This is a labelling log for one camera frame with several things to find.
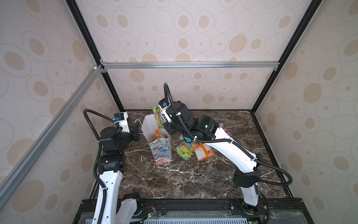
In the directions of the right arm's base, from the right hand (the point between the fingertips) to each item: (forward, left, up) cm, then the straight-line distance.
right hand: (167, 118), depth 65 cm
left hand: (+1, +13, -3) cm, 13 cm away
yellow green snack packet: (+2, -8, -34) cm, 35 cm away
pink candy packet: (+21, -39, -36) cm, 57 cm away
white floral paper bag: (-3, +5, -12) cm, 14 cm away
